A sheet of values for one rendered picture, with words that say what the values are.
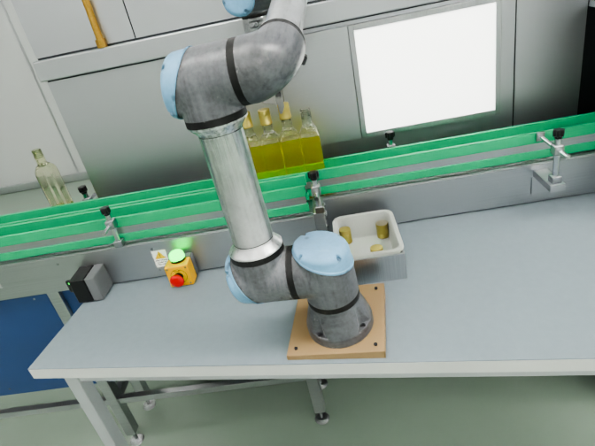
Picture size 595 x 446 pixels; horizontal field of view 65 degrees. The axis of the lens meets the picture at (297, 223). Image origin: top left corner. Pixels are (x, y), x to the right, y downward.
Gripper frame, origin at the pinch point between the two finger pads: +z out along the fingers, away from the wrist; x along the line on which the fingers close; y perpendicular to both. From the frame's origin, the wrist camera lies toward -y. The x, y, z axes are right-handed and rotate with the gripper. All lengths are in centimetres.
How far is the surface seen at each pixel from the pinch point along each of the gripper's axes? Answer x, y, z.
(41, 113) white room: -311, 260, 42
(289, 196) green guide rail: 13.6, 2.1, 21.7
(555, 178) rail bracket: 16, -69, 28
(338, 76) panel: -12.0, -17.1, -2.6
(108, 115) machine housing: -15, 57, -4
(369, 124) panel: -12.4, -24.5, 13.8
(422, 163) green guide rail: 3.8, -37.0, 23.0
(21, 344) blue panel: 13, 104, 60
